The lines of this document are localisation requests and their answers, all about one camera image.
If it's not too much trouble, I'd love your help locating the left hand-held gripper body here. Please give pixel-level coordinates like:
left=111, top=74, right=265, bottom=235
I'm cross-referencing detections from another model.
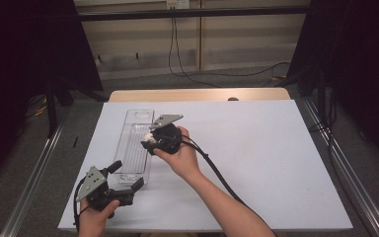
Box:
left=75, top=166, right=136, bottom=211

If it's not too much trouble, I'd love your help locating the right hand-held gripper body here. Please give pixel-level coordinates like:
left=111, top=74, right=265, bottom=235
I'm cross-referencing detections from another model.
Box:
left=148, top=114, right=185, bottom=156

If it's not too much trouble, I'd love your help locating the clear plastic container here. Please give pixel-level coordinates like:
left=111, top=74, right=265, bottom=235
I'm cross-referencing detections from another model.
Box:
left=113, top=109, right=156, bottom=186

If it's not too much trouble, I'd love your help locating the person's right hand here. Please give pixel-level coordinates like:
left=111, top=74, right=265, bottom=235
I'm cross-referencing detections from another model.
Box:
left=152, top=126, right=202, bottom=181

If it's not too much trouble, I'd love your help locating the person's left hand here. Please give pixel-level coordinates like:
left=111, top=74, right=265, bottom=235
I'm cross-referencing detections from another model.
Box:
left=78, top=198, right=121, bottom=237

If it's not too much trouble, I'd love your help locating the wooden table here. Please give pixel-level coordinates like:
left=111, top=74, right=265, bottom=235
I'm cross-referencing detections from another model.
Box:
left=108, top=87, right=292, bottom=103

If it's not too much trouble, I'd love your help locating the black stand leg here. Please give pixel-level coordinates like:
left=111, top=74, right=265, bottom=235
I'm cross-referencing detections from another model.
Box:
left=43, top=80, right=61, bottom=138

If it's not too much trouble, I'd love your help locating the white table board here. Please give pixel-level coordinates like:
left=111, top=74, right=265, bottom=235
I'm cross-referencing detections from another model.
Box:
left=57, top=99, right=353, bottom=232

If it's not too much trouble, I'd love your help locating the black horizontal bar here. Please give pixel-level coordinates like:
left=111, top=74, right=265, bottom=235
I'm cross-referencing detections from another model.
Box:
left=77, top=5, right=310, bottom=23

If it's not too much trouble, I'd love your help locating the black curtain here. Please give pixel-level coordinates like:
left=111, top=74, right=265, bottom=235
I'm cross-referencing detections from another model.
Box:
left=287, top=0, right=379, bottom=174
left=0, top=0, right=104, bottom=191

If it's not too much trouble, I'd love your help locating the left hand-held gripper black cable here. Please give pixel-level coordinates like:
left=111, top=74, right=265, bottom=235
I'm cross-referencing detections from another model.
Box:
left=73, top=177, right=90, bottom=234

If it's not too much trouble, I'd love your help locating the hand-held gripper black cable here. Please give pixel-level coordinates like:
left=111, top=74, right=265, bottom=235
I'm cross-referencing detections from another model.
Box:
left=73, top=177, right=90, bottom=234
left=181, top=133, right=268, bottom=229

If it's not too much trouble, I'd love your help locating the right hand-held gripper black cable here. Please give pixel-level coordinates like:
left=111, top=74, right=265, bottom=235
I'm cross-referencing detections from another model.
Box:
left=181, top=133, right=268, bottom=229

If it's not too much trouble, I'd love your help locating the metal floor rail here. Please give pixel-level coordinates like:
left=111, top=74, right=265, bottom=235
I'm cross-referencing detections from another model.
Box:
left=0, top=119, right=65, bottom=237
left=301, top=98, right=379, bottom=237

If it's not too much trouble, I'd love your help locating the black wall cable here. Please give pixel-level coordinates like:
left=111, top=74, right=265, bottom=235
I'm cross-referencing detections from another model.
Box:
left=167, top=18, right=291, bottom=89

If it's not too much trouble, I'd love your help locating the yellow cable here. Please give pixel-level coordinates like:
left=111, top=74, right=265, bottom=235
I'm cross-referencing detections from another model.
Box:
left=26, top=95, right=48, bottom=119

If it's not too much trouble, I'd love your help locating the white wall outlet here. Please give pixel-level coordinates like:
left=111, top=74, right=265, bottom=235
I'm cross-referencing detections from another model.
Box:
left=166, top=0, right=191, bottom=10

